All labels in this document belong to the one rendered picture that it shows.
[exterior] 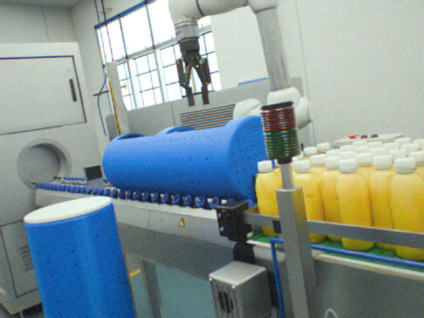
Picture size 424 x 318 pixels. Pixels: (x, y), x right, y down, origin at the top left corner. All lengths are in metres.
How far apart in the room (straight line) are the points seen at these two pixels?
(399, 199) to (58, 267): 0.95
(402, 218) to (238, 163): 0.53
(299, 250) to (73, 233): 0.72
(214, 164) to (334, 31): 3.08
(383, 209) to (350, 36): 3.24
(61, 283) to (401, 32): 3.41
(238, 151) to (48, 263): 0.67
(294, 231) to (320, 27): 3.56
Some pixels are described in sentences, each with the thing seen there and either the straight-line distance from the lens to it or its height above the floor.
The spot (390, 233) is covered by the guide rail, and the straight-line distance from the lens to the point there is 0.85.
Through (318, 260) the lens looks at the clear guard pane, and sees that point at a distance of 0.89.
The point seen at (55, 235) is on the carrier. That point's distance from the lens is 1.26.
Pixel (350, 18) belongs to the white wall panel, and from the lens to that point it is 4.10.
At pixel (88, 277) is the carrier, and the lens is 1.29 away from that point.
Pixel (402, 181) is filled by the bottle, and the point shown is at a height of 1.06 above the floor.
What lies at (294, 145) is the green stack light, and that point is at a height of 1.18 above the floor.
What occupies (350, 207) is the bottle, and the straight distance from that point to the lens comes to 0.93.
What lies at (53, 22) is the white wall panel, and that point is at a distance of 7.12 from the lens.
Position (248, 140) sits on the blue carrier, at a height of 1.16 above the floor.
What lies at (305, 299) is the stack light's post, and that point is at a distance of 0.80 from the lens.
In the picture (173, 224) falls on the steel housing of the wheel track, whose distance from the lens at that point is 1.52.
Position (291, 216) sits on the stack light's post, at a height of 1.05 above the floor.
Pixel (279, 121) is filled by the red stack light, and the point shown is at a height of 1.23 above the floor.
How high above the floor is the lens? 1.26
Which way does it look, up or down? 6 degrees down
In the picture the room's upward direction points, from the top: 10 degrees counter-clockwise
